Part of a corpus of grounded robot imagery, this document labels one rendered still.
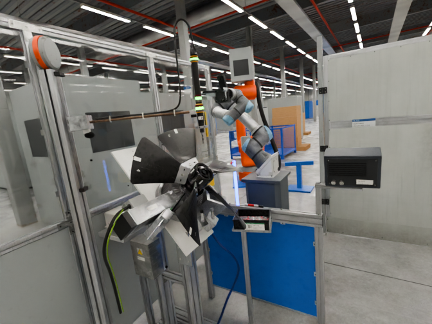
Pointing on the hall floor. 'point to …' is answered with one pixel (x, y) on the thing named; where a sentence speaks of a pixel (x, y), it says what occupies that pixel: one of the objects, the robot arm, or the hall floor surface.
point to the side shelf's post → (147, 299)
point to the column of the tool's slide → (76, 200)
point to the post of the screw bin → (247, 277)
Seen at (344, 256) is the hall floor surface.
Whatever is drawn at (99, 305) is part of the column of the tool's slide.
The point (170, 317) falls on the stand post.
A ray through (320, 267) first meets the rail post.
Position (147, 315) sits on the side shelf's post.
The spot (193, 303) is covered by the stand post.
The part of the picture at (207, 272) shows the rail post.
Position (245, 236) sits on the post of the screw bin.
